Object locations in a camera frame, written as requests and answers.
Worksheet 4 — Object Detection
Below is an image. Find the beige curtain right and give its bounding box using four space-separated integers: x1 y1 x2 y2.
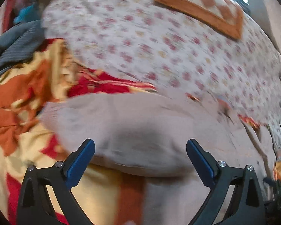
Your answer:
248 0 281 54

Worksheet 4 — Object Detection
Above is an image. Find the beige zip jacket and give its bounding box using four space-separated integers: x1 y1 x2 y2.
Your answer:
40 92 276 224

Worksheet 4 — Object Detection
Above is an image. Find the orange checkered plush mat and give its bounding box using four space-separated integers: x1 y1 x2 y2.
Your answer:
154 0 244 40

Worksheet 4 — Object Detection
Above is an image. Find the orange yellow red blanket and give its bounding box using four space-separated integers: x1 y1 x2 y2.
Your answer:
0 39 276 224

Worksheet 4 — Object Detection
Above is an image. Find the teal cloth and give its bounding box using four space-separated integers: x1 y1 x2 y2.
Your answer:
13 3 40 25

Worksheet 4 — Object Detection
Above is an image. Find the grey striped garment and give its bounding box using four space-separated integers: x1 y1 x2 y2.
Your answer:
0 20 45 77

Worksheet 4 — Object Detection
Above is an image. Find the floral white quilt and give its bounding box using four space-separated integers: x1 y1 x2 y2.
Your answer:
42 0 281 152

